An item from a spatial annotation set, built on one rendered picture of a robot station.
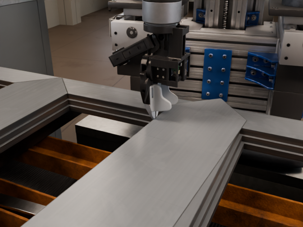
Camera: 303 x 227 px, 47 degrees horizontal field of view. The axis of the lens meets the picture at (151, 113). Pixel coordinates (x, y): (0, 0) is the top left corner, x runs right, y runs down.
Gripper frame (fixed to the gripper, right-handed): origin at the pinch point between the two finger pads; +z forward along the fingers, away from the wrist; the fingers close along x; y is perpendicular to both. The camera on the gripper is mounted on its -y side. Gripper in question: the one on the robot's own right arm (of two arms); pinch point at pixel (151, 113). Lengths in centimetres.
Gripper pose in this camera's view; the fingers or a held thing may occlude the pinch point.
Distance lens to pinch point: 77.1
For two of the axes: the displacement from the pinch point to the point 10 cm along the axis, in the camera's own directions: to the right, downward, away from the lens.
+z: 0.0, 9.0, 4.3
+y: 9.0, 1.9, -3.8
